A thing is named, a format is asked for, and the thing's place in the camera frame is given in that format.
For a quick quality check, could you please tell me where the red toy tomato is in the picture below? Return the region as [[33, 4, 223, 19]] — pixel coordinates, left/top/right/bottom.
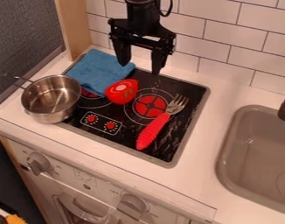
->
[[103, 78, 141, 105]]

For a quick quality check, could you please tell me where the silver pot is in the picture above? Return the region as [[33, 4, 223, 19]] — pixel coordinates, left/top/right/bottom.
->
[[2, 73, 83, 125]]

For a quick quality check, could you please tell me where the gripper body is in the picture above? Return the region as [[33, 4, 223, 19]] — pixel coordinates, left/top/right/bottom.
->
[[106, 17, 178, 56]]

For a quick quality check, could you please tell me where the blue cloth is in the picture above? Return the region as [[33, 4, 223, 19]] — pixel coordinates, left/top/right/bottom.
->
[[64, 48, 137, 98]]

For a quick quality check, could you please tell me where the red-handled fork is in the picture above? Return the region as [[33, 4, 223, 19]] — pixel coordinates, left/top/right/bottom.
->
[[135, 94, 191, 151]]

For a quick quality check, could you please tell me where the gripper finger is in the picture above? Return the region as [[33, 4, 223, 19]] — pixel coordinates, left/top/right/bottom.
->
[[149, 47, 171, 76], [110, 38, 134, 67]]

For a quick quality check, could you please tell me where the toy stove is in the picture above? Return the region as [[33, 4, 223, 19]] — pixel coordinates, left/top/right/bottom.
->
[[56, 53, 212, 170]]

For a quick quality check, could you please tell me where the toy sink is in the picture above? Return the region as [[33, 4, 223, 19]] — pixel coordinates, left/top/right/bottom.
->
[[214, 104, 285, 217]]

